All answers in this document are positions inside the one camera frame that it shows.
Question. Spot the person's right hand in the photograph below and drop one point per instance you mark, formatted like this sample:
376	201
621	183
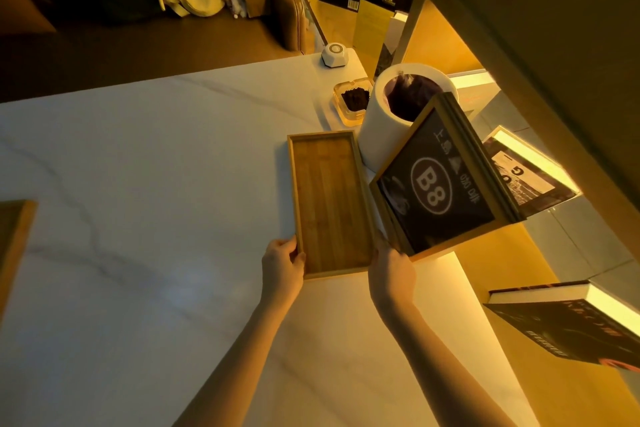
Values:
392	281

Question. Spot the person's left hand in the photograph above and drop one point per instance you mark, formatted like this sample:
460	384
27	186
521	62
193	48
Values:
281	276

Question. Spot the person's right thumb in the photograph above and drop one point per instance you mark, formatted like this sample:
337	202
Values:
380	250

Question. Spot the person's left thumb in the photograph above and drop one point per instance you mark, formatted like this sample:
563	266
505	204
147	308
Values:
286	243

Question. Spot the rectangular wooden tray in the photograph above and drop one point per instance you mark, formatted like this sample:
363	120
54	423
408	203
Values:
331	204

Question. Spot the person's left forearm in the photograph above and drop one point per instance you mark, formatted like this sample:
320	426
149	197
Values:
235	366

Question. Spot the person's right forearm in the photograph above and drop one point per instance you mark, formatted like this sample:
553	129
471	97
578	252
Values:
440	371

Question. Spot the white cylindrical waste bin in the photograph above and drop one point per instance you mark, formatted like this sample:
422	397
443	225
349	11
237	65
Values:
380	131

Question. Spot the square glass ashtray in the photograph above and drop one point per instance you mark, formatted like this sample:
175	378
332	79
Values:
345	111

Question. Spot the dark coffee grounds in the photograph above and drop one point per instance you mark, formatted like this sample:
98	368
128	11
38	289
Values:
356	99

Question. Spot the dark bin liner bag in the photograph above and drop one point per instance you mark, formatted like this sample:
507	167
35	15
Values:
410	96

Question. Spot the black and white magazine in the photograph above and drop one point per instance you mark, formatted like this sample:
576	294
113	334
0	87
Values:
530	176

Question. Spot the white call button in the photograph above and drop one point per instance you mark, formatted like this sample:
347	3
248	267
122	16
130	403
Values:
334	55

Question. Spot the dark hardcover book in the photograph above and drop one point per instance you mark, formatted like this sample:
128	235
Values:
565	326

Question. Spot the small white plush toy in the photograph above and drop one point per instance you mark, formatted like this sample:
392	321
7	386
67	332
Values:
234	0

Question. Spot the wooden board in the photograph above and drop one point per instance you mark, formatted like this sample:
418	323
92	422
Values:
12	246

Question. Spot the black sign in wooden frame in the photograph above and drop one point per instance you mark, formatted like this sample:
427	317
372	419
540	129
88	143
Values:
440	186

